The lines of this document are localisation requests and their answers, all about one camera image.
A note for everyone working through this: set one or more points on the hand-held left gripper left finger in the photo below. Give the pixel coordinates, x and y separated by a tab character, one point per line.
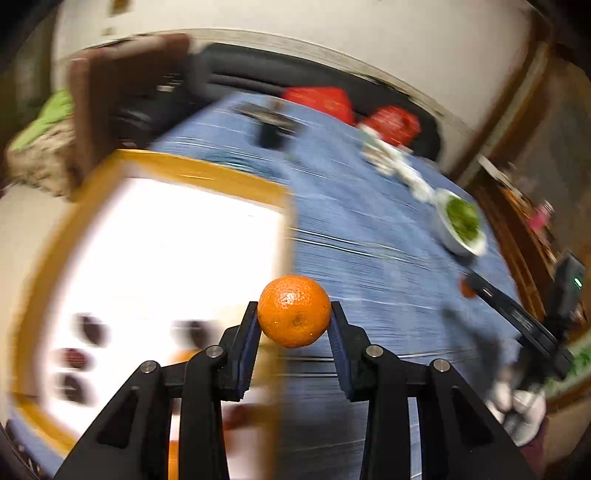
247	341

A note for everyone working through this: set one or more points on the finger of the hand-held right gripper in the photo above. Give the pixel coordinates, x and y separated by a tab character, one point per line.
475	334
478	284

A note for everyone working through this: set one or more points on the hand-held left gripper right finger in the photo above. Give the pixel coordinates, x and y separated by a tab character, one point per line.
339	341

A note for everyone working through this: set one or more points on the wooden framed white tray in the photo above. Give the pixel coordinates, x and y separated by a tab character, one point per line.
161	240

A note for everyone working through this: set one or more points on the person's right forearm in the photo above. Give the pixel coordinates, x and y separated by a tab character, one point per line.
538	461

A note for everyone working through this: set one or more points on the person's right hand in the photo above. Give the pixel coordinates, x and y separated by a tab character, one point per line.
521	410

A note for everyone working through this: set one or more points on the white bowl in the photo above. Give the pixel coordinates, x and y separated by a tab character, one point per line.
450	241

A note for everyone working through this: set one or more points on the green vegetables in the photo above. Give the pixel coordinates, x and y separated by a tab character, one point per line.
461	217

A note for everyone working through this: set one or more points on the pink item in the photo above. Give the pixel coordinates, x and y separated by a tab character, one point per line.
538	220

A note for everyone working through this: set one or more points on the white plastic wrappers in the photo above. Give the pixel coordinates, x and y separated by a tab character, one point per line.
397	161

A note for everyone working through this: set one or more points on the wooden cabinet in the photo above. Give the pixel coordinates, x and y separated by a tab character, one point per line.
521	138

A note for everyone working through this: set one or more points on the red plastic bag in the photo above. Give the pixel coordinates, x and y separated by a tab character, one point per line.
392	125
318	101

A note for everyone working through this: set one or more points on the black device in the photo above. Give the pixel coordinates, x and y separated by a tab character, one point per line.
272	127

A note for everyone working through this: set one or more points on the black upholstered bench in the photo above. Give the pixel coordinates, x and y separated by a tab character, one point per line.
258	69

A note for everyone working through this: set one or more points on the speckled cushion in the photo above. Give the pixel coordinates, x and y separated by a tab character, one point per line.
41	161

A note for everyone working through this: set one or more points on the brown wooden chair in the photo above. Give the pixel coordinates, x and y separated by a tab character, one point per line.
124	83

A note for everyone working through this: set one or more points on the green cloth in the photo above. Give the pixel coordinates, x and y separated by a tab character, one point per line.
46	120

